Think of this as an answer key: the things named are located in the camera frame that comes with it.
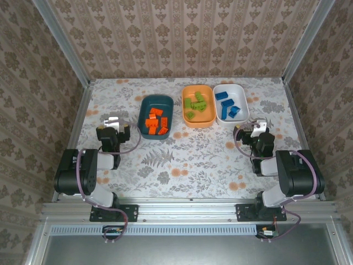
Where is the white plastic container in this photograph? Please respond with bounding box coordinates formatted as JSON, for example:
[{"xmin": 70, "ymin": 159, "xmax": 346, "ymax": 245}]
[{"xmin": 212, "ymin": 83, "xmax": 250, "ymax": 128}]

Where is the orange plastic container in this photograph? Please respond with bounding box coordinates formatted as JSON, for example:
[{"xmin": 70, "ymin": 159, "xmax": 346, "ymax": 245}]
[{"xmin": 181, "ymin": 84, "xmax": 217, "ymax": 129}]

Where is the teal plastic container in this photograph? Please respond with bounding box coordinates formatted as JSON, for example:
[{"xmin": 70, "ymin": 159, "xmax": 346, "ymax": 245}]
[{"xmin": 137, "ymin": 94, "xmax": 174, "ymax": 141}]

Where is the floral patterned table cover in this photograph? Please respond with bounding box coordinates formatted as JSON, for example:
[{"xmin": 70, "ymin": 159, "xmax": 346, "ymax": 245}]
[{"xmin": 62, "ymin": 77, "xmax": 317, "ymax": 200}]

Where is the small circuit board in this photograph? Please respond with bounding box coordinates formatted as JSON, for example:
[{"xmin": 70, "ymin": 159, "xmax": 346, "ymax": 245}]
[
  {"xmin": 256, "ymin": 225, "xmax": 279, "ymax": 239},
  {"xmin": 103, "ymin": 225, "xmax": 125, "ymax": 239}
]

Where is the grey metal sheet panel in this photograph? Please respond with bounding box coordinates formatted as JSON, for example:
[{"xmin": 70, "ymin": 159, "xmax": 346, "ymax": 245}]
[{"xmin": 41, "ymin": 224, "xmax": 341, "ymax": 265}]

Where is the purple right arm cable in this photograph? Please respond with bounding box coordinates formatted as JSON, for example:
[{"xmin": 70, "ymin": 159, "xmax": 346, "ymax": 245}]
[{"xmin": 233, "ymin": 123, "xmax": 318, "ymax": 243}]

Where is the aluminium table side rail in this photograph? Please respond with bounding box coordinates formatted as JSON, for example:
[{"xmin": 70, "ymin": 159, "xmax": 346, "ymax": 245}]
[
  {"xmin": 281, "ymin": 78, "xmax": 327, "ymax": 202},
  {"xmin": 51, "ymin": 81, "xmax": 96, "ymax": 202}
]

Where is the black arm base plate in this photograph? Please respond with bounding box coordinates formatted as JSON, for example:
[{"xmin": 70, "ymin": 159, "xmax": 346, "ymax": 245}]
[
  {"xmin": 236, "ymin": 203, "xmax": 287, "ymax": 222},
  {"xmin": 89, "ymin": 203, "xmax": 138, "ymax": 222}
]

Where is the long aluminium base rail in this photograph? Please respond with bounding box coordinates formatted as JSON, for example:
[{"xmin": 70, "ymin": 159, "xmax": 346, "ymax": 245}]
[{"xmin": 41, "ymin": 197, "xmax": 340, "ymax": 224}]

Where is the aluminium frame post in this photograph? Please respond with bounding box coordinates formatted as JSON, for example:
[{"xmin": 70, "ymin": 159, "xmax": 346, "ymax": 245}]
[
  {"xmin": 281, "ymin": 0, "xmax": 336, "ymax": 83},
  {"xmin": 32, "ymin": 0, "xmax": 92, "ymax": 88}
]

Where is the slotted grey cable duct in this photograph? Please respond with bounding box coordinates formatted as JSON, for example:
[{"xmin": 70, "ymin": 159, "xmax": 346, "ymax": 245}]
[{"xmin": 51, "ymin": 224, "xmax": 260, "ymax": 236}]

